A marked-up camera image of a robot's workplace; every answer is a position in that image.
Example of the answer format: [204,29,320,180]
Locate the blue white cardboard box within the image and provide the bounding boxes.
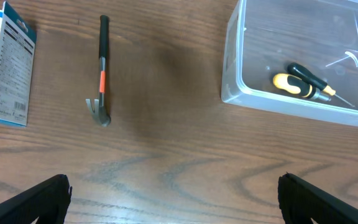
[0,1,37,127]

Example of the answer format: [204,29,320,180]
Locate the thin black yellow screwdriver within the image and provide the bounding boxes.
[287,62,356,108]

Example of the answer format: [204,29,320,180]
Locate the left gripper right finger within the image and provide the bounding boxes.
[278,173,358,224]

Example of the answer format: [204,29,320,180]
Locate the clear plastic container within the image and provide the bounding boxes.
[221,0,358,126]

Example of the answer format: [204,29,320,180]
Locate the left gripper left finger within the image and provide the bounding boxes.
[0,174,72,224]

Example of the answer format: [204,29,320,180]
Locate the yellow black stubby screwdriver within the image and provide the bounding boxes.
[273,73,331,101]

